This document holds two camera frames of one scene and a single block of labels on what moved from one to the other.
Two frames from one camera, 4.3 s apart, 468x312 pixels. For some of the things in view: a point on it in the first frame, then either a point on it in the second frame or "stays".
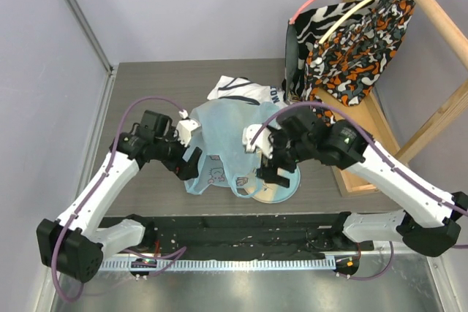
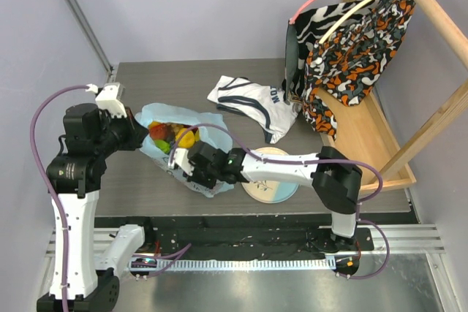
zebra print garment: (304, 32) stays
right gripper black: (276, 160) → (195, 174)
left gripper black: (182, 169) → (136, 131)
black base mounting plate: (243, 237) stays
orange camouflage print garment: (346, 66) stays
